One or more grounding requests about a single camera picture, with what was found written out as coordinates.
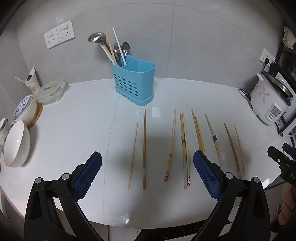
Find white wall switch socket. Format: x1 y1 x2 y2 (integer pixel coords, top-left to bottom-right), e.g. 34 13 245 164
44 28 60 49
56 20 75 44

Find large white bowl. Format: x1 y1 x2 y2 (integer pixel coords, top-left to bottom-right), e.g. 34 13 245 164
3 120 31 168

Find blue plastic utensil holder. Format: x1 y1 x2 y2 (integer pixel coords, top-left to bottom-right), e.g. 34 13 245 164
109 55 156 107

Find long metal spoon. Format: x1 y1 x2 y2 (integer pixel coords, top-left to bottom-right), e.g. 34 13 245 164
113 43 122 67

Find black framed white device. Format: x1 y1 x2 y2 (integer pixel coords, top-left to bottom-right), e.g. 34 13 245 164
276 116 296 138

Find white plastic chopstick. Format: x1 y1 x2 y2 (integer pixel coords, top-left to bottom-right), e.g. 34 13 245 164
112 27 127 65

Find person's right hand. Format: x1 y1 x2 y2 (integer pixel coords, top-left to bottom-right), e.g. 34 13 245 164
283 184 296 212

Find white paper cup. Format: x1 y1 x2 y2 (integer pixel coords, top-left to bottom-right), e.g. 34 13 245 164
25 67 42 95

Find white double wall outlet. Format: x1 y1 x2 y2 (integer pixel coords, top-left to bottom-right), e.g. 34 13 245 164
259 48 277 67

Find green banded wooden chopstick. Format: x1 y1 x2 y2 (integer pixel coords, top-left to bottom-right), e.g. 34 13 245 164
204 113 225 173

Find chopstick yellow flower end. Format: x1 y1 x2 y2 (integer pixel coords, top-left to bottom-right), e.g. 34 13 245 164
182 111 191 186

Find long light wooden chopstick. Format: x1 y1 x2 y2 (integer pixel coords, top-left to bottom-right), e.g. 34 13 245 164
106 29 119 67

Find blue patterned white bowl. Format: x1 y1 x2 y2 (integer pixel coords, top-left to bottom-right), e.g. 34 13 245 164
12 95 37 127

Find glass container green lid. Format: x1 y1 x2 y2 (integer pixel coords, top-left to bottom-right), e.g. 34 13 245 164
36 77 67 104

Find small patterned bowl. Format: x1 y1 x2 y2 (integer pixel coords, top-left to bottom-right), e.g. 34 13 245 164
0 118 11 146

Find thin curved pale chopstick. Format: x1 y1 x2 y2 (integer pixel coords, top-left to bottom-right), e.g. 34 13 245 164
234 125 245 175

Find stainless steel ladle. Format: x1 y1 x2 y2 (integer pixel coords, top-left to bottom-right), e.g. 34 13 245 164
88 32 118 66

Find black rice cooker cable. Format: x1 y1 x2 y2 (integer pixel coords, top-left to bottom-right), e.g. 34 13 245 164
239 88 253 103

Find cream plastic chopstick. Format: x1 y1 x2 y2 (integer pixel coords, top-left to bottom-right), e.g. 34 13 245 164
100 44 117 66

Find white cloth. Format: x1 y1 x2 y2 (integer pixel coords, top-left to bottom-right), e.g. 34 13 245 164
282 26 296 49

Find pale chopstick red flower end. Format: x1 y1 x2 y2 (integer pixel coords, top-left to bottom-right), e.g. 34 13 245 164
164 108 176 182

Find round wooden coaster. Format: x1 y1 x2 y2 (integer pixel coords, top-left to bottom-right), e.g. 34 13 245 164
28 102 44 129

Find plain bamboo chopstick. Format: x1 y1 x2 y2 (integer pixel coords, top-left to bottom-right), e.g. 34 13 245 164
195 116 206 154
191 109 204 153

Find round metal spoon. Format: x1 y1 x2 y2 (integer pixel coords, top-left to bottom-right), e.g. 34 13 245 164
122 42 130 61

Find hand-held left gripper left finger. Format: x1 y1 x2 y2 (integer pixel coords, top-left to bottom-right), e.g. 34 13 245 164
24 151 104 241

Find black metal rack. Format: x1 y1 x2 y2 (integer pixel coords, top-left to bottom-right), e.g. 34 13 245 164
275 39 296 137

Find bamboo chopstick blue dotted end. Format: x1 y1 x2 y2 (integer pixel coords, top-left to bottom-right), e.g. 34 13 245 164
180 112 187 189

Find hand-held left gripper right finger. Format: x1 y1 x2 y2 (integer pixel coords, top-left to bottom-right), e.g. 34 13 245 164
193 150 271 241

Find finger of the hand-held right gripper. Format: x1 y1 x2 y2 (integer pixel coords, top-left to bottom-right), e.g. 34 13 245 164
282 143 296 160
268 146 289 166

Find white rice cooker pink flowers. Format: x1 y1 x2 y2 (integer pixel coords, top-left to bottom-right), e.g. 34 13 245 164
250 71 296 126

